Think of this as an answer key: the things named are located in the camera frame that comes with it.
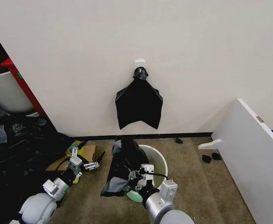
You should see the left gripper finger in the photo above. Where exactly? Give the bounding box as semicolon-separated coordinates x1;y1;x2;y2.
70;140;88;160
83;151;106;173

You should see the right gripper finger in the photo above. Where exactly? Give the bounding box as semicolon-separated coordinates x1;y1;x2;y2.
127;169;140;180
134;178;147;191

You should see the black garbage bag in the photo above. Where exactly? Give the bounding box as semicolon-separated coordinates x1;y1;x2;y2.
100;137;151;197

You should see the yellow-green bag roll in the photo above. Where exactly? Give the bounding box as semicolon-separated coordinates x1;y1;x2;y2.
65;140;88;157

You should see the white round trash bin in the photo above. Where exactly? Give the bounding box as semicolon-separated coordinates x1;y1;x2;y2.
126;144;169;203

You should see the black folded hanging bag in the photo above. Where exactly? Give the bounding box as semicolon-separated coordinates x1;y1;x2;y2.
115;78;163;131

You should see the brown cardboard box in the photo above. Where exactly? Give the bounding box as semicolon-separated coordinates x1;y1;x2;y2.
45;144;98;172

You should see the pile of black bags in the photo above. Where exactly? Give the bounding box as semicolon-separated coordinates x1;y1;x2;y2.
0;95;76;224

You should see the black baseboard strip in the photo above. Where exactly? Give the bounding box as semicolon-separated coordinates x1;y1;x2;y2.
67;129;273;139

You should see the white curved board foot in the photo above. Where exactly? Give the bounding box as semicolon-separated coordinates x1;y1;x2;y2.
197;139;223;150

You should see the red cabinet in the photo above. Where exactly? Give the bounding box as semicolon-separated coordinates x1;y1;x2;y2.
0;57;49;122

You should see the white plant pot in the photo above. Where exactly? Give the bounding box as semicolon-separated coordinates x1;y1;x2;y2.
0;71;35;113

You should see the white board panel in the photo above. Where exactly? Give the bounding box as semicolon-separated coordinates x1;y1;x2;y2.
212;98;273;224

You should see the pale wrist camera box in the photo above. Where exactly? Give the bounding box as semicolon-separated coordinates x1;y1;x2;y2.
69;155;83;175
140;164;155;181

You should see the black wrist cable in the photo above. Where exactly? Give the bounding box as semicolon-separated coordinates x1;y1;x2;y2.
147;172;170;182

